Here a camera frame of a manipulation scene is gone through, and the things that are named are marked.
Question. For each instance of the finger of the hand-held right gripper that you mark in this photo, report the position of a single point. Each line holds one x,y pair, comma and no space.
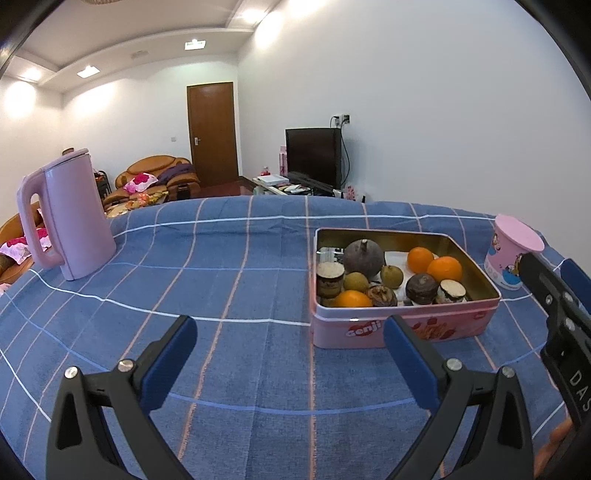
545,290
577,281

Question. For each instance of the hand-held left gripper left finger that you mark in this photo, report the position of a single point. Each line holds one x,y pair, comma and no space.
168,364

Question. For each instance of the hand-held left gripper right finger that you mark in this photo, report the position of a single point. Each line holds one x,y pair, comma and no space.
411,364

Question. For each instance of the pink tin box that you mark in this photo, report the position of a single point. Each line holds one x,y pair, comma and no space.
461,323

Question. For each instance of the dried brown mangosteen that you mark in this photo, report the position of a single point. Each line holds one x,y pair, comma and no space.
381,295

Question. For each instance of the dark brown water chestnut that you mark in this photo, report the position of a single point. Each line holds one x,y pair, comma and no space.
421,288

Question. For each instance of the cut taro chunk dark skin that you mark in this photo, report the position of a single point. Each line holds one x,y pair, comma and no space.
450,290

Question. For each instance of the orange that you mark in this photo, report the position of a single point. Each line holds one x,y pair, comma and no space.
353,299
444,269
420,259

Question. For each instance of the small green-brown longan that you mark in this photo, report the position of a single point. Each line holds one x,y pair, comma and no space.
391,276
355,280

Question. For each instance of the purple passion fruit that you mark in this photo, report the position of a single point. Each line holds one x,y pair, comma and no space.
364,257

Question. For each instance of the cut taro chunk striped skin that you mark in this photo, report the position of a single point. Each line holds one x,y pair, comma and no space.
330,279

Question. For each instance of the person's right hand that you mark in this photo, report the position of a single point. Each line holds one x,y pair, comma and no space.
556,438

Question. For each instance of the pink cartoon paper cup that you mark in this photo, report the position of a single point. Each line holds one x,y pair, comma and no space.
508,258

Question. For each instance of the blue checked cloth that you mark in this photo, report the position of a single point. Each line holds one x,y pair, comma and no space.
207,286

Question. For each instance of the low table with snacks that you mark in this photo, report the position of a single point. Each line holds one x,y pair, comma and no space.
134,203

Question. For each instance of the pink electric kettle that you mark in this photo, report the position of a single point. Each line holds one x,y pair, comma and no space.
78,217

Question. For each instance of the orange leather armchair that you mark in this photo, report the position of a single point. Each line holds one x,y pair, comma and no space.
180,180

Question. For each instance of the pink floral cushion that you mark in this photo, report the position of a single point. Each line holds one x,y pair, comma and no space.
140,181

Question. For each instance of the white television stand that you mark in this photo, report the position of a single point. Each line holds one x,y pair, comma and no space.
286,187

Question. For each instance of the black television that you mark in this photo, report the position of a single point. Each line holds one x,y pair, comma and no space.
314,154

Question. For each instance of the brown wooden door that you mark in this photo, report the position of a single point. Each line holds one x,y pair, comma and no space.
212,134

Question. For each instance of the pink gift bag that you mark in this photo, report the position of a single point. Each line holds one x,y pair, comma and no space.
283,159

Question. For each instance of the square ceiling light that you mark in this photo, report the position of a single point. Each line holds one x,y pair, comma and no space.
87,71

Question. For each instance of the ceiling air vent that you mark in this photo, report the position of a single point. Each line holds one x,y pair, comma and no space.
139,55

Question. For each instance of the rectangular ceiling light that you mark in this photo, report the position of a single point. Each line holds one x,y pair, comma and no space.
195,44

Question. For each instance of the woven ceiling lamp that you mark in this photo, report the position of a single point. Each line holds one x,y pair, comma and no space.
101,2

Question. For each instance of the wall socket with plugs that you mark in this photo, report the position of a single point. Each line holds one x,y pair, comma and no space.
342,119

